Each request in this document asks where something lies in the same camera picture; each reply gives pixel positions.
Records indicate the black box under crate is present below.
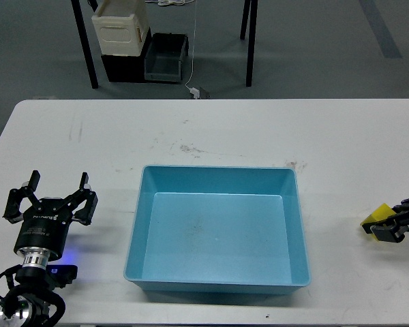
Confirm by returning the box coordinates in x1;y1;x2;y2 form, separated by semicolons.
101;29;152;83

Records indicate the black right table leg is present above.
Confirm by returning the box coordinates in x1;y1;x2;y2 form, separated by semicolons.
245;0;258;87

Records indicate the white cable bundle on floor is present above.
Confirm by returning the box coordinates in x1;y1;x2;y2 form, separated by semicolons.
146;0;195;7

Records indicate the black left table leg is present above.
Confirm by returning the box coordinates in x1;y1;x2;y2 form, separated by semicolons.
71;0;99;89

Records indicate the black table leg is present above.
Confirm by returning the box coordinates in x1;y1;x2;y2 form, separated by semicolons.
239;0;251;40
71;0;99;89
245;0;258;87

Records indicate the white hanging cable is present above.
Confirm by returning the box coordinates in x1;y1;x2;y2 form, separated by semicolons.
185;0;196;90

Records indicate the cream plastic crate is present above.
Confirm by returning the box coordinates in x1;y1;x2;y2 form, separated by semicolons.
92;0;149;57

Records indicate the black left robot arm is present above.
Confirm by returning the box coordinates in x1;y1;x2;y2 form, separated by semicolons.
0;170;97;326

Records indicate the dark grey storage bin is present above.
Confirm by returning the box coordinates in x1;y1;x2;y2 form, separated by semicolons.
144;33;189;84

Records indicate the blue plastic tray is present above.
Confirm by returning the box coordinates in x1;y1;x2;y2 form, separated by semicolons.
123;166;312;295

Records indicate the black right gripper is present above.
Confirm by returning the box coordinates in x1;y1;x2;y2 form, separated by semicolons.
371;202;409;243

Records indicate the white power adapter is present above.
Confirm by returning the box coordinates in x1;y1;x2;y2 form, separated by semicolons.
189;87;200;99

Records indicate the black rear table leg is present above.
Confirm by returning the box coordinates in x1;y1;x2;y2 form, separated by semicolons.
239;0;251;40

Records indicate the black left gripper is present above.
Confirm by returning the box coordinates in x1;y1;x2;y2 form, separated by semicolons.
3;170;98;261

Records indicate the yellow block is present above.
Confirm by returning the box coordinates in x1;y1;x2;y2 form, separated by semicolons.
360;203;396;241

